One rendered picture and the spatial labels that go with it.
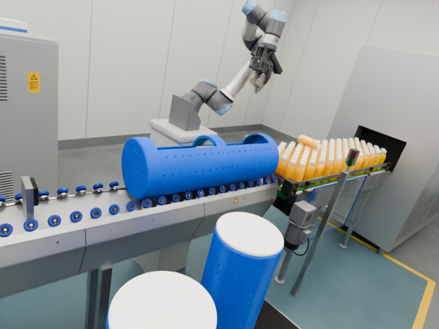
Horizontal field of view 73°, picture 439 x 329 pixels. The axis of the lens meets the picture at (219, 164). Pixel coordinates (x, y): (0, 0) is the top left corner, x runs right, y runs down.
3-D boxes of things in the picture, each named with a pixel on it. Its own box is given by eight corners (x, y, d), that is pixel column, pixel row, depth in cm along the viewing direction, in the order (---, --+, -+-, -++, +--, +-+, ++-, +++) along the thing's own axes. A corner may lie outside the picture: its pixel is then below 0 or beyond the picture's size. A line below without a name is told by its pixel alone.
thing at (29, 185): (22, 211, 116) (21, 176, 110) (34, 209, 119) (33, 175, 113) (27, 225, 109) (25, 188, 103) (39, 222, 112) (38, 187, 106)
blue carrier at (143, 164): (117, 179, 148) (125, 126, 136) (241, 164, 205) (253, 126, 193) (142, 212, 130) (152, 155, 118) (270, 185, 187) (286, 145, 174)
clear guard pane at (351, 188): (291, 247, 215) (314, 188, 197) (344, 223, 265) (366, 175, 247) (292, 247, 215) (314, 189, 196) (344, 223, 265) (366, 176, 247)
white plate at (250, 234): (288, 262, 105) (287, 265, 106) (280, 220, 131) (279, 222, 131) (212, 243, 105) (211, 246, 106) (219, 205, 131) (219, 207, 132)
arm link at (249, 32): (247, 25, 185) (254, -10, 136) (260, 37, 185) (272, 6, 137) (235, 40, 186) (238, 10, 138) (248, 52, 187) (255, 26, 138)
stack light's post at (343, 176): (290, 294, 235) (341, 171, 194) (293, 292, 238) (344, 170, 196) (294, 297, 232) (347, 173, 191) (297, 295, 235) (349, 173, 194)
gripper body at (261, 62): (247, 68, 137) (255, 42, 134) (259, 74, 142) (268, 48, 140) (259, 70, 131) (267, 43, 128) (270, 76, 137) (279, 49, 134)
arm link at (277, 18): (287, 17, 135) (290, 11, 127) (279, 41, 138) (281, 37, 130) (271, 12, 136) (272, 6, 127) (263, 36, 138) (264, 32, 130)
